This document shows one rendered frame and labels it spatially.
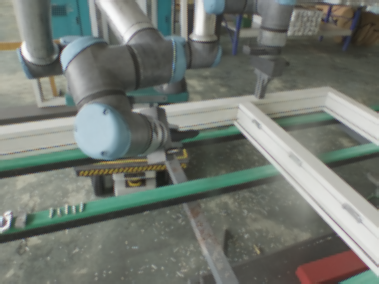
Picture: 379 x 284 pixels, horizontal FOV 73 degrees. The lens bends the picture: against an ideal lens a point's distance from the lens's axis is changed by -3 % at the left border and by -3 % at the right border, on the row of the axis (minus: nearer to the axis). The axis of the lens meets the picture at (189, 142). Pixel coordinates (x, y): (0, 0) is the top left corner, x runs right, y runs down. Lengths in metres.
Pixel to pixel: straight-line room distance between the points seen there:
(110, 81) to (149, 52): 0.10
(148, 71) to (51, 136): 0.41
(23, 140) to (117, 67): 0.44
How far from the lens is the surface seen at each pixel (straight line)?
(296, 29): 5.02
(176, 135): 0.73
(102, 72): 0.49
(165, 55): 0.54
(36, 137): 0.84
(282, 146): 0.78
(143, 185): 1.73
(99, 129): 0.44
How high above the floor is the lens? 1.34
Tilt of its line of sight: 35 degrees down
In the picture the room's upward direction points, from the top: 4 degrees clockwise
